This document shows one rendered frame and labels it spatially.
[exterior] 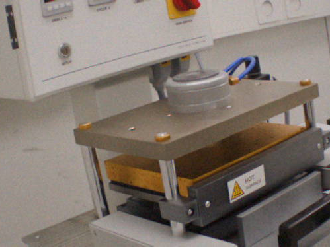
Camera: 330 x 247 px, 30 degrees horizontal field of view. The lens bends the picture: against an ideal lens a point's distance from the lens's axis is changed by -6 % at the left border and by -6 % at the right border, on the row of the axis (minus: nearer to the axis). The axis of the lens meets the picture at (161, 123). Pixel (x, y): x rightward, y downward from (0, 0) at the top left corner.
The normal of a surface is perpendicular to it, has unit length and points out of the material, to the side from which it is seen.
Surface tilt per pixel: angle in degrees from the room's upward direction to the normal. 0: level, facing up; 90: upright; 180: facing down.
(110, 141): 90
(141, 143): 90
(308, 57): 90
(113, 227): 0
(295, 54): 90
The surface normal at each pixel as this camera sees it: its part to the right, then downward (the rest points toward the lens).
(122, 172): -0.76, 0.28
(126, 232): -0.17, -0.96
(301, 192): 0.63, 0.07
